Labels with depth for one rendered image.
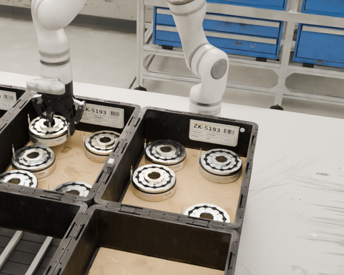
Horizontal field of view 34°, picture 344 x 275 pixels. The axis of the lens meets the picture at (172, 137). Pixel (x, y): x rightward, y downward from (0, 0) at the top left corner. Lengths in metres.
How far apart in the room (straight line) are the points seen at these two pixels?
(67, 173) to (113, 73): 2.30
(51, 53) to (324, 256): 0.79
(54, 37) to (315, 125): 0.95
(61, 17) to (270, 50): 2.07
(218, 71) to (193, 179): 0.32
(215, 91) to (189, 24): 0.22
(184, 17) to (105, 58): 2.45
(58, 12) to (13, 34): 3.02
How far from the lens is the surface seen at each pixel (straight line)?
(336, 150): 1.78
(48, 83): 1.29
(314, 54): 3.18
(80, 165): 1.39
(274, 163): 1.66
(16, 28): 4.36
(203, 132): 1.42
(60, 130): 1.42
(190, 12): 1.39
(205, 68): 1.49
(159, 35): 3.23
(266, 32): 3.14
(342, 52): 3.18
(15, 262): 1.17
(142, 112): 1.40
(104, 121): 1.48
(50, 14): 1.23
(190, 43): 1.50
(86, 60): 3.80
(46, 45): 1.29
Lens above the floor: 1.66
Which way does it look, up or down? 34 degrees down
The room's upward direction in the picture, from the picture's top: 3 degrees clockwise
